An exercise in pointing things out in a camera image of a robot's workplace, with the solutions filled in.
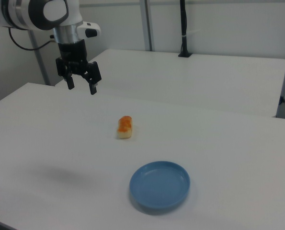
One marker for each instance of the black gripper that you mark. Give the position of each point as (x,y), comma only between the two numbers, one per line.
(72,51)

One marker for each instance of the orange glazed bread roll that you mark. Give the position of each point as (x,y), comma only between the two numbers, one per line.
(125,127)

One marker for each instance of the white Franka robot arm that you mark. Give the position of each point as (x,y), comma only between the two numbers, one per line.
(25,14)

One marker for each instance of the blue plastic plate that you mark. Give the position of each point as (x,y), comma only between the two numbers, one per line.
(159,184)

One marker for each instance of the aluminium frame post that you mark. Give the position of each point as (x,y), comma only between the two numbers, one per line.
(38,60)
(149,24)

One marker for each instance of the black camera stand pole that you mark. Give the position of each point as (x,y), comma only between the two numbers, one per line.
(185,24)

